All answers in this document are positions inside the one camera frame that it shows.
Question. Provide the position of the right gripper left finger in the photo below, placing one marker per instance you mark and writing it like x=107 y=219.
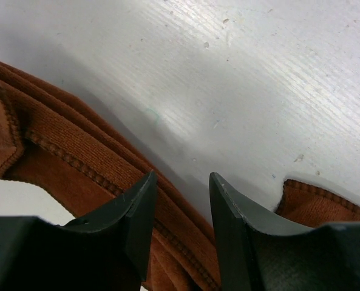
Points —
x=106 y=249

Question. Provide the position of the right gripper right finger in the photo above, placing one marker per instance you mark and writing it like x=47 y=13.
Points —
x=260 y=250

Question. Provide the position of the brown towel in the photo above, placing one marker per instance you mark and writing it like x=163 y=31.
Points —
x=51 y=139

